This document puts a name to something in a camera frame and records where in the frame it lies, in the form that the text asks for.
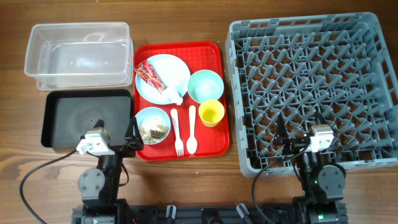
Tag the mint green bowl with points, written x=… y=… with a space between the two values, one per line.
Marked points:
x=205 y=85

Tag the red snack wrapper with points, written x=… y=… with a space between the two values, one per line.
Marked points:
x=146 y=71

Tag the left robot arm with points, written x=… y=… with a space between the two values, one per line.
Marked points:
x=99 y=186

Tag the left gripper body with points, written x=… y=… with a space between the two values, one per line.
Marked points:
x=126 y=152

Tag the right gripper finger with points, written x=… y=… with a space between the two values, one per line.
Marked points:
x=320 y=120
x=281 y=131

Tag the red serving tray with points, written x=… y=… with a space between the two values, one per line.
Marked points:
x=201 y=55

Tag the black plastic tray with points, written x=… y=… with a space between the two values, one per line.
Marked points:
x=70 y=114

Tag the small light blue bowl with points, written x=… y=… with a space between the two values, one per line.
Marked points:
x=150 y=111

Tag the white plastic spoon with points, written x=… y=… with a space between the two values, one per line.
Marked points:
x=192 y=143

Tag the white plastic fork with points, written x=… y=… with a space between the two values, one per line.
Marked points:
x=178 y=142

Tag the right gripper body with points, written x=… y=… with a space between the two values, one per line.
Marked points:
x=293 y=145

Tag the grey dishwasher rack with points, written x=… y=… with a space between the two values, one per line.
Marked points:
x=337 y=65

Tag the white napkin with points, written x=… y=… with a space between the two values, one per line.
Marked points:
x=172 y=96

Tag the rice and peanut scraps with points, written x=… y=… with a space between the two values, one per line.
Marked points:
x=153 y=129

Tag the light blue plate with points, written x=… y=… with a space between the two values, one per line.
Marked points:
x=172 y=71

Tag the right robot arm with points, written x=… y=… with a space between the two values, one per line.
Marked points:
x=322 y=183

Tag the clear plastic bin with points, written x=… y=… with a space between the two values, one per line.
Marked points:
x=79 y=55

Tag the yellow plastic cup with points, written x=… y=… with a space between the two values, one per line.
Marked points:
x=211 y=112

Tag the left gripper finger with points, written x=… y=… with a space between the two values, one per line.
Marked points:
x=132 y=135
x=99 y=124

